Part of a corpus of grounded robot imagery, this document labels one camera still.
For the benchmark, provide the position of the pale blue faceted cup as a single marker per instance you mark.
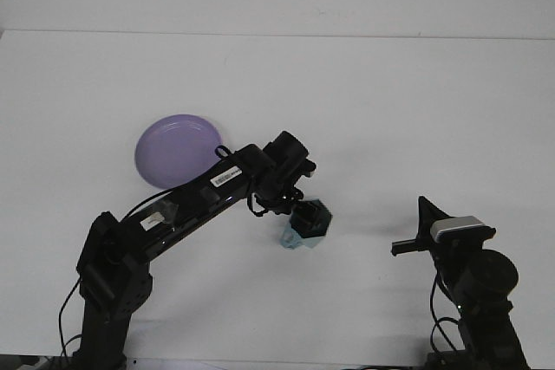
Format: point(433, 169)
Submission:
point(288, 242)

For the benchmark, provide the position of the pale purple round plate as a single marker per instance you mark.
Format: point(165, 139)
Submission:
point(173, 149)

